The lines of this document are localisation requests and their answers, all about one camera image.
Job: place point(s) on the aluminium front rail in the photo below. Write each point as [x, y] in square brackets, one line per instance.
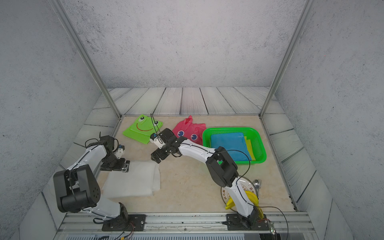
[190, 226]

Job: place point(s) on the yellow bananas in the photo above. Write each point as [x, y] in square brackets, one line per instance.
[252, 197]

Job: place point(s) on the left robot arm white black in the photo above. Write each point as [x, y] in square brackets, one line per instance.
[77, 189]

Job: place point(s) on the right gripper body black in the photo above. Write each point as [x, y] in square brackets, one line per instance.
[162, 152]

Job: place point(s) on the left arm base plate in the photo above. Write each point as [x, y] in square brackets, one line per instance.
[131, 223]

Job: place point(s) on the blue raincoat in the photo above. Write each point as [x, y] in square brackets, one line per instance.
[234, 143]

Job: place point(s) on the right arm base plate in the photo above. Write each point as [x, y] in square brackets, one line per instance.
[236, 222]

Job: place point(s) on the white raincoat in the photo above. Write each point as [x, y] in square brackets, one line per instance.
[142, 180]

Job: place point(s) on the round patterned plate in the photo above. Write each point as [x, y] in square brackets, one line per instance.
[237, 193]

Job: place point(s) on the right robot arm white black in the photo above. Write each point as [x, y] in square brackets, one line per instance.
[221, 166]

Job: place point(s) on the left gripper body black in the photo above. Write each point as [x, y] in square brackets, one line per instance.
[112, 162]

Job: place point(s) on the green plastic basket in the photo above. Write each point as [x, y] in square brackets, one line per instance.
[258, 147]

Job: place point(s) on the left frame post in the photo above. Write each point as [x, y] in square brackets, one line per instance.
[70, 30]

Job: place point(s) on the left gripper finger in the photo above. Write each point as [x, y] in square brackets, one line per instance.
[119, 151]
[126, 166]

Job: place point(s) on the right frame post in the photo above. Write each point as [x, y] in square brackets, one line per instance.
[308, 7]

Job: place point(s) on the green frog raincoat folded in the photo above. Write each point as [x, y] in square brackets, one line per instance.
[142, 128]

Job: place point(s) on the frame post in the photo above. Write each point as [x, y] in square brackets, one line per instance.
[70, 30]
[308, 7]

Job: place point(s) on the yellow raincoat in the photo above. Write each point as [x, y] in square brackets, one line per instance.
[249, 146]

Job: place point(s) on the pink rabbit raincoat folded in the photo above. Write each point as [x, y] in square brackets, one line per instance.
[187, 128]

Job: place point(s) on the metal spoon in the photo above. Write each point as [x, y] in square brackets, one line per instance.
[257, 184]

